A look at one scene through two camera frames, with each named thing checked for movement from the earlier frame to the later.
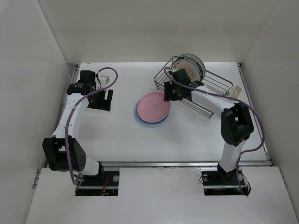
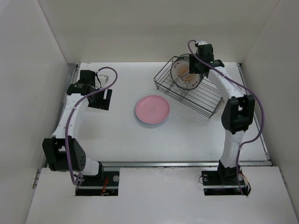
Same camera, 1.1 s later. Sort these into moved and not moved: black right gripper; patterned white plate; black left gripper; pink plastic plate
Moved: black right gripper
Not moved: patterned white plate; black left gripper; pink plastic plate
